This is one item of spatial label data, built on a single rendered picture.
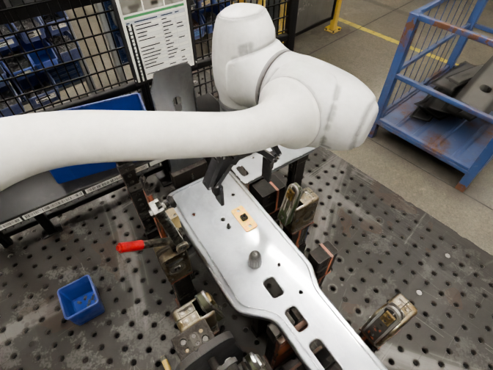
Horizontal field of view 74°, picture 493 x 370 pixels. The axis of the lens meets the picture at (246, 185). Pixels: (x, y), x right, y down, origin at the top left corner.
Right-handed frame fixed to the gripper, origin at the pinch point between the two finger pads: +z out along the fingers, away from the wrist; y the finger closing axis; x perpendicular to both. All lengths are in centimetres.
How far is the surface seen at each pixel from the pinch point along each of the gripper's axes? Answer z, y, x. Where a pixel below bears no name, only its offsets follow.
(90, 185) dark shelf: 11.0, -31.8, 32.5
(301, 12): 78, 209, 215
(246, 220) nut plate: 13.3, 0.1, -1.0
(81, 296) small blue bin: 43, -50, 20
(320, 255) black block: 14.6, 10.7, -20.0
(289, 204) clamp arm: 7.7, 10.3, -6.2
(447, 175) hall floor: 113, 180, 9
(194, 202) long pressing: 13.7, -8.8, 12.4
